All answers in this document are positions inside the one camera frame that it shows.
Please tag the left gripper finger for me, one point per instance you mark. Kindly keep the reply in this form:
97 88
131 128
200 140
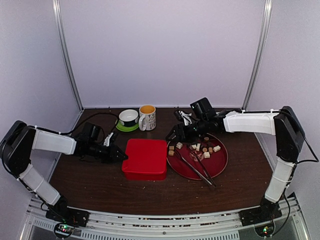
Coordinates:
117 152
120 158

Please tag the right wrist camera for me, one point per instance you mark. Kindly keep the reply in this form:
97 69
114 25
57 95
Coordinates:
184 117

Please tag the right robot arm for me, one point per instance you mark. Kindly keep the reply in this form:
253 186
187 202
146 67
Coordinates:
282 124

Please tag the white patterned mug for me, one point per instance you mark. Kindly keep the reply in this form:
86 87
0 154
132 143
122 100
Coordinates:
147 118

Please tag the round red tray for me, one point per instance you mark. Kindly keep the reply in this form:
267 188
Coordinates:
214 162

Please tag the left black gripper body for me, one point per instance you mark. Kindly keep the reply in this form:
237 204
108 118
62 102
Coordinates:
107 156

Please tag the green saucer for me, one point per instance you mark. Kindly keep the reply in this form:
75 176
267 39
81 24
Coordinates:
126 127

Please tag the white square chocolate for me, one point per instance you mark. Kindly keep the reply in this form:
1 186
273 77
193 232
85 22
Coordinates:
179 145

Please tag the metal tongs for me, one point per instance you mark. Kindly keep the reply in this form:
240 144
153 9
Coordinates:
205 177

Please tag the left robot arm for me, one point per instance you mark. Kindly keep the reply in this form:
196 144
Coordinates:
22 142

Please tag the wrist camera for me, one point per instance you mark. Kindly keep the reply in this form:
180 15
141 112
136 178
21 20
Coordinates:
110 139
184 117

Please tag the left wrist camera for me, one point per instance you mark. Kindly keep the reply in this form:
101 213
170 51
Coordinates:
110 139

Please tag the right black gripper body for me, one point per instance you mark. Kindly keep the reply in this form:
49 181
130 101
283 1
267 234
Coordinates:
190 134

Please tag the red chocolate box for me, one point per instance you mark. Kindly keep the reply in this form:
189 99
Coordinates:
144 176

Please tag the red box lid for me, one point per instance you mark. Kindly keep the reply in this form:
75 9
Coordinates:
145 156

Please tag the white and dark cup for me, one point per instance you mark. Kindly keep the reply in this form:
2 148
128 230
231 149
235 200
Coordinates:
129 117

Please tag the metal base rail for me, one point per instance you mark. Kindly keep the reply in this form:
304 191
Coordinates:
225 225

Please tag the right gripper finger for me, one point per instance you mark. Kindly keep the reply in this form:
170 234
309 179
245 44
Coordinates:
175 130
173 137

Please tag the white chocolate right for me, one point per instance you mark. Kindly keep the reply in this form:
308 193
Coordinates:
216 148

